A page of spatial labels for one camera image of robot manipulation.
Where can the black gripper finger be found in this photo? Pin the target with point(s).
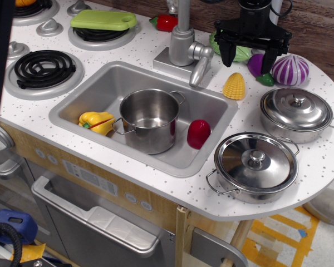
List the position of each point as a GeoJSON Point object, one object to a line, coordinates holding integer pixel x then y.
{"type": "Point", "coordinates": [227, 52]}
{"type": "Point", "coordinates": [269, 59]}

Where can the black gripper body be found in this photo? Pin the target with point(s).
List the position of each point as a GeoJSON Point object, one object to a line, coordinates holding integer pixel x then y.
{"type": "Point", "coordinates": [253, 29]}

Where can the yellow toy corn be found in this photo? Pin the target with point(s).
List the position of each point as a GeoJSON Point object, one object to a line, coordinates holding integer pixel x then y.
{"type": "Point", "coordinates": [234, 87]}

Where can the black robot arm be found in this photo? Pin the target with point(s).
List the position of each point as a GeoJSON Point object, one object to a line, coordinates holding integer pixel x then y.
{"type": "Point", "coordinates": [254, 4]}

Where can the red toy vegetable in sink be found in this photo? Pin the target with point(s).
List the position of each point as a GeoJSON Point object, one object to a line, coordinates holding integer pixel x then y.
{"type": "Point", "coordinates": [198, 133]}

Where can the tall steel pot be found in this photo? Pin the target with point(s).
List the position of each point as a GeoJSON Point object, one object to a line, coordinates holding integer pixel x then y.
{"type": "Point", "coordinates": [148, 119]}

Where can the steel pot with lid front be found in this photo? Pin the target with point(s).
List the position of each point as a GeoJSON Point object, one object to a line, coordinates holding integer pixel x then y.
{"type": "Point", "coordinates": [254, 167]}

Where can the green toy bitter gourd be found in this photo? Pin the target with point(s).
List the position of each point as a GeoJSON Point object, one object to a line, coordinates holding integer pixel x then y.
{"type": "Point", "coordinates": [242, 53]}

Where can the purple toy eggplant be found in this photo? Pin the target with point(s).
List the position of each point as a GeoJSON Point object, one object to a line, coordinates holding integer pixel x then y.
{"type": "Point", "coordinates": [254, 66]}

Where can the purple striped toy onion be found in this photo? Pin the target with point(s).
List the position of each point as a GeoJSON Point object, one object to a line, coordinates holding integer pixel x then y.
{"type": "Point", "coordinates": [291, 70]}

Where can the grey metal pole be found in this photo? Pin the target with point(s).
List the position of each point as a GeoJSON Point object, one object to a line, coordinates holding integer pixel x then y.
{"type": "Point", "coordinates": [276, 6]}

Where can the silver toy faucet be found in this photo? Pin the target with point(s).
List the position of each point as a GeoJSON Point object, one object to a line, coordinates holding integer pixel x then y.
{"type": "Point", "coordinates": [185, 57]}

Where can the steel pan with lid right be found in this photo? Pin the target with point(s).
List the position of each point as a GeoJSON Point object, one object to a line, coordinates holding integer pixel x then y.
{"type": "Point", "coordinates": [295, 114]}

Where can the black coil burner under board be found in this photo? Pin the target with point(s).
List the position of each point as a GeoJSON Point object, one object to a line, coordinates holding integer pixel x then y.
{"type": "Point", "coordinates": [99, 40]}

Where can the green plastic cutting board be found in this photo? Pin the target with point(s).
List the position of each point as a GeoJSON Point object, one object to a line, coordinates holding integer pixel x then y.
{"type": "Point", "coordinates": [104, 20]}

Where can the yellow toy bell pepper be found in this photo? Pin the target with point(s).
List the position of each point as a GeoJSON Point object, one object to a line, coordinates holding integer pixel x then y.
{"type": "Point", "coordinates": [98, 122]}

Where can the silver stove knob top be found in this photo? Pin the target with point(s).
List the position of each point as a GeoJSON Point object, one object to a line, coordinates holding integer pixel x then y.
{"type": "Point", "coordinates": [77, 7]}

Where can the silver stove knob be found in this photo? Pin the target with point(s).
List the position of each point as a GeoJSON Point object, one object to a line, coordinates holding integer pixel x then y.
{"type": "Point", "coordinates": [49, 28]}
{"type": "Point", "coordinates": [17, 50]}
{"type": "Point", "coordinates": [77, 7]}

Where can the silver stove knob upper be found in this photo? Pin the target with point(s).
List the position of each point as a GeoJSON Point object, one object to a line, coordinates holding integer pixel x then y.
{"type": "Point", "coordinates": [49, 28]}

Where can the coil burner top left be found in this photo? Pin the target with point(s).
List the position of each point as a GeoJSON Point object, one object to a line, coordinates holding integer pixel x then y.
{"type": "Point", "coordinates": [35, 13]}

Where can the black coil burner front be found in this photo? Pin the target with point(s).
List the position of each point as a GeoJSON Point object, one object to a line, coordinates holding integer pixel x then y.
{"type": "Point", "coordinates": [43, 74]}

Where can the oven control panel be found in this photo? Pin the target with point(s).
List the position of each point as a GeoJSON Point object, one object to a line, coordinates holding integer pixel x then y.
{"type": "Point", "coordinates": [91, 178]}

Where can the silver stove knob left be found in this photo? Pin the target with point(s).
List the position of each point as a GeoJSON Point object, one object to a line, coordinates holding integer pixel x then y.
{"type": "Point", "coordinates": [17, 50]}

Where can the orange toy on burner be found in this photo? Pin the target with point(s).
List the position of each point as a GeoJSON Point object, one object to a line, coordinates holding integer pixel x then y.
{"type": "Point", "coordinates": [24, 3]}

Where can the silver oven door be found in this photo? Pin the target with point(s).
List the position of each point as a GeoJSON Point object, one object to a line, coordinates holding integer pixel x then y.
{"type": "Point", "coordinates": [97, 232]}

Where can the blue clamp tool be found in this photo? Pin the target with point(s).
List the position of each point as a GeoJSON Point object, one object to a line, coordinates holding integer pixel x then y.
{"type": "Point", "coordinates": [22, 222]}

